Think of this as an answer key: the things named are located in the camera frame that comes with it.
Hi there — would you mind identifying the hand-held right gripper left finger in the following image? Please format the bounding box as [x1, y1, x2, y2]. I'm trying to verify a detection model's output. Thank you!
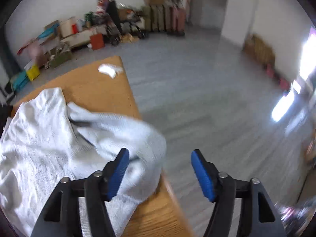
[30, 148, 130, 237]

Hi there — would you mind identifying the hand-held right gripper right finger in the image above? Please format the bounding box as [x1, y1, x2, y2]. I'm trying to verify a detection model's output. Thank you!
[191, 149, 288, 237]

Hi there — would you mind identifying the grey knit sweater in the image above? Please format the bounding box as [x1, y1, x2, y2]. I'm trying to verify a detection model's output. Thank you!
[0, 87, 168, 237]

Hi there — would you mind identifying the black striped garment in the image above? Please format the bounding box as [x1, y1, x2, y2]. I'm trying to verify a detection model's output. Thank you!
[0, 105, 13, 135]

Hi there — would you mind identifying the white crumpled tissue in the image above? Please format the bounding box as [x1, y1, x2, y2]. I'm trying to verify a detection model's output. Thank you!
[98, 64, 124, 79]

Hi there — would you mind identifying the olive green crate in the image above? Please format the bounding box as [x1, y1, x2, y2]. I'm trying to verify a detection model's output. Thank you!
[49, 51, 73, 69]

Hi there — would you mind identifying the yellow shopping bag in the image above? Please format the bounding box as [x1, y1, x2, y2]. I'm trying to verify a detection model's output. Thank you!
[26, 64, 41, 81]

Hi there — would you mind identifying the orange paper bag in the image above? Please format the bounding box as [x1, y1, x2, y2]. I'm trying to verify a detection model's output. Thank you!
[89, 33, 104, 50]

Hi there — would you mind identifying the teal flat case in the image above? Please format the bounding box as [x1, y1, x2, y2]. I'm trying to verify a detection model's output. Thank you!
[12, 70, 29, 91]

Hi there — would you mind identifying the tan crumpled cloth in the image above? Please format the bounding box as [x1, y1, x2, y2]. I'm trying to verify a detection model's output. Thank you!
[122, 33, 139, 43]

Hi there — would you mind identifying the brown patterned cover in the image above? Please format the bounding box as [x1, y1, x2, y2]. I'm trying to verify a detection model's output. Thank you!
[243, 33, 276, 66]

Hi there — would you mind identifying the white low cabinet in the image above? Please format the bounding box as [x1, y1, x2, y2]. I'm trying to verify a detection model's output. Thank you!
[60, 25, 110, 48]

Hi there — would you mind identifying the pink suitcase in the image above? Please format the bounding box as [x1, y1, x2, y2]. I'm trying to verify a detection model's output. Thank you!
[171, 7, 186, 36]
[27, 43, 43, 62]

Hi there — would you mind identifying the white plastic container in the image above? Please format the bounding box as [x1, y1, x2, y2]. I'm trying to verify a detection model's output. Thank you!
[60, 17, 77, 38]

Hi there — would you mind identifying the olive green suitcase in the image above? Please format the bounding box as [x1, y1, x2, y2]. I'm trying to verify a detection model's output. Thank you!
[157, 5, 173, 32]
[142, 5, 158, 32]

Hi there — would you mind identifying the teal cloth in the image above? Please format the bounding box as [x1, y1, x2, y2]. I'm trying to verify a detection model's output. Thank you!
[37, 28, 58, 40]

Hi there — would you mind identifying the black folding cart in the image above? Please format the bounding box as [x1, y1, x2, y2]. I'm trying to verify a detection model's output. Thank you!
[105, 0, 150, 46]

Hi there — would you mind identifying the open cardboard box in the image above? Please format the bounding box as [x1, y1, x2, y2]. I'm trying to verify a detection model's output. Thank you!
[44, 20, 61, 34]

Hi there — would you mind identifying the red and white tote bag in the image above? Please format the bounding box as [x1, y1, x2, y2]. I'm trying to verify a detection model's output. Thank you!
[96, 0, 118, 15]

